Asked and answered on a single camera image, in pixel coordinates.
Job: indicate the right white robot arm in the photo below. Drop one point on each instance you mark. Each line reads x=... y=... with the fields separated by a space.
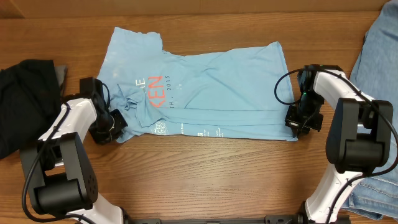
x=358 y=141

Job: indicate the light blue printed t-shirt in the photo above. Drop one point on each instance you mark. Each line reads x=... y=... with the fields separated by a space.
x=241 y=93

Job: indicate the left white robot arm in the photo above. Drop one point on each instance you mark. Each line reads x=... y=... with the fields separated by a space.
x=60 y=182

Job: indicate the black folded garment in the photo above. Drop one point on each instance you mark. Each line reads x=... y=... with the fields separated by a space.
x=30 y=102

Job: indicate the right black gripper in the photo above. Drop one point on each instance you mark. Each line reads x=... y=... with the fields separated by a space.
x=304 y=125

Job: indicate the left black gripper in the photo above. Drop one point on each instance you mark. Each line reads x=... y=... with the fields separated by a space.
x=121 y=122

